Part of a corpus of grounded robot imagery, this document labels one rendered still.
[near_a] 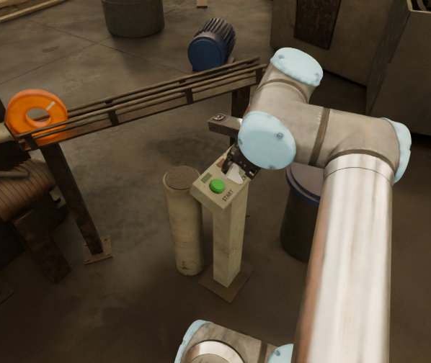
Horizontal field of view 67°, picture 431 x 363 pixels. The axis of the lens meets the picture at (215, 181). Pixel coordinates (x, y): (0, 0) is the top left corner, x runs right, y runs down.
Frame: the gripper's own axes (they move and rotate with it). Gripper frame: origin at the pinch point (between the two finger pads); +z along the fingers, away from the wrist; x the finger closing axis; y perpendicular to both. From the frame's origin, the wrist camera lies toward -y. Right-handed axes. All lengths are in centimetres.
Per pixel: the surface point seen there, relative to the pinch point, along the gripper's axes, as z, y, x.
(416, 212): 43, 75, 90
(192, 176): 18.7, -9.9, 5.2
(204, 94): 7.0, -24.7, 26.0
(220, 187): 5.5, 0.9, -0.6
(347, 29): 37, -15, 200
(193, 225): 35.3, -0.8, 0.9
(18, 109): 12, -56, -19
